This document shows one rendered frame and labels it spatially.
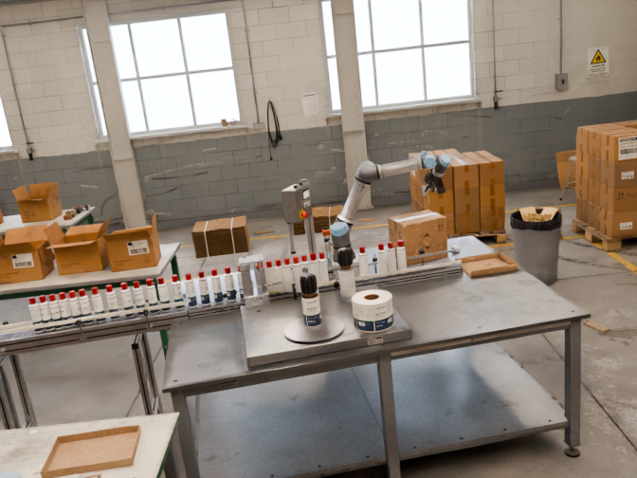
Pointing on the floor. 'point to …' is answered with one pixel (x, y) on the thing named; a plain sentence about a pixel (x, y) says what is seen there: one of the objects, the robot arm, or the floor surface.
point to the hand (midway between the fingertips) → (428, 193)
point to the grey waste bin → (537, 252)
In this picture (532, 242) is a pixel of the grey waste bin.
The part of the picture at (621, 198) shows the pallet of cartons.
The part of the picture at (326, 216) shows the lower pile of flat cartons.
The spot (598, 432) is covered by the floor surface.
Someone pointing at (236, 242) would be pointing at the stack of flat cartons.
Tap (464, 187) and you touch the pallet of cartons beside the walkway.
